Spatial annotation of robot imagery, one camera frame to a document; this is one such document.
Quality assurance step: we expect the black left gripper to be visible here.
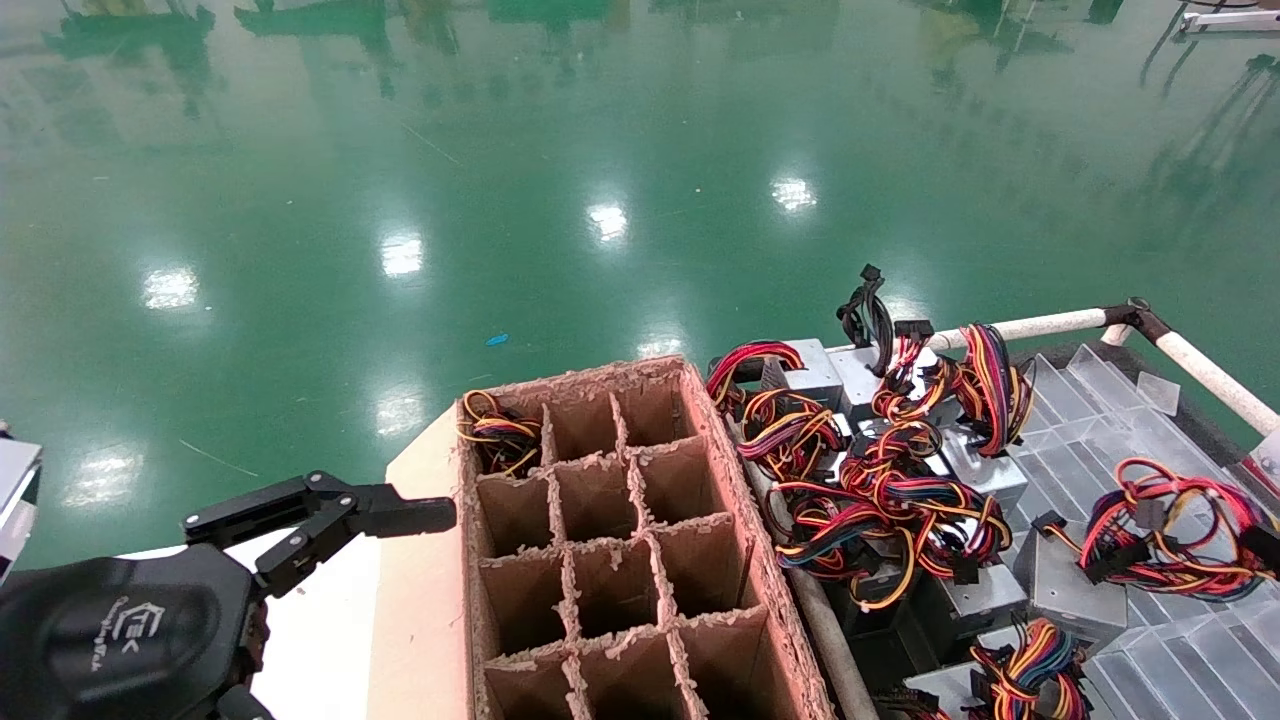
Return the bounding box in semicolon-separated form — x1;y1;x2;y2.
0;472;458;720

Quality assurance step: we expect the power supply with coloured cables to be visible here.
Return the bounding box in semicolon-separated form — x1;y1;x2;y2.
900;615;1091;720
1012;457;1280;649
458;390;543;479

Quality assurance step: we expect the light wooden board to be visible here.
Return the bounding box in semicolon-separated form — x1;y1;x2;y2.
365;405;471;720

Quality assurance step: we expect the brown cardboard divider box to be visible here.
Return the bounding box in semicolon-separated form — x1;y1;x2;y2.
455;355;836;720

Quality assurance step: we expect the power supply with large bundle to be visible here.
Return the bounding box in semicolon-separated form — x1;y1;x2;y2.
775;455;1031;641

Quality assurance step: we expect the clear plastic stepped tray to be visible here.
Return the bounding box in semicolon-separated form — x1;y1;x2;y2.
1010;345;1280;720

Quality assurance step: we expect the black pipe joint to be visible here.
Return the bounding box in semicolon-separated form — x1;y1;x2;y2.
1098;297;1173;349

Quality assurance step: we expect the small clear plastic sheet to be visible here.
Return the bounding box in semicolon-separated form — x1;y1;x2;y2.
1135;372;1183;416

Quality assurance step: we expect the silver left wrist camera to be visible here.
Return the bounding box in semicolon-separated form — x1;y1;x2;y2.
0;437;43;586

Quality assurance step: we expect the orange purple cable bundle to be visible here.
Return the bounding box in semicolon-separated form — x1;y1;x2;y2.
738;388;851;486

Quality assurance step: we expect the power supply with red cables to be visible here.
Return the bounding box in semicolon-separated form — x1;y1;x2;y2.
705;338;846;416

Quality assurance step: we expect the grey pipe rail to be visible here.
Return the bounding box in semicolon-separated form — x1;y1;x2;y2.
740;420;881;720

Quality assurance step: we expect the power supply with black cables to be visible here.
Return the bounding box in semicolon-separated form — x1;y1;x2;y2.
830;263;946;421

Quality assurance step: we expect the red orange cable bundle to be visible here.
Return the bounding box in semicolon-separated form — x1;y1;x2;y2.
868;320;951;461

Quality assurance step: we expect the power supply with striped cables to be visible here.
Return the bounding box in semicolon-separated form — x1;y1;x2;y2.
940;320;1041;506

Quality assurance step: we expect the white pipe rail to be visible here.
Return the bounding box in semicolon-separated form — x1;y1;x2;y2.
830;307;1113;356
1155;330;1280;438

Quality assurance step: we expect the grey metal rail bracket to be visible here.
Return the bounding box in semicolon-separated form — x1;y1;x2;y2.
1245;430;1280;496

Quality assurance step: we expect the white metal frame base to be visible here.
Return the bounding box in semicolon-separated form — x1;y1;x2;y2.
1175;5;1280;36

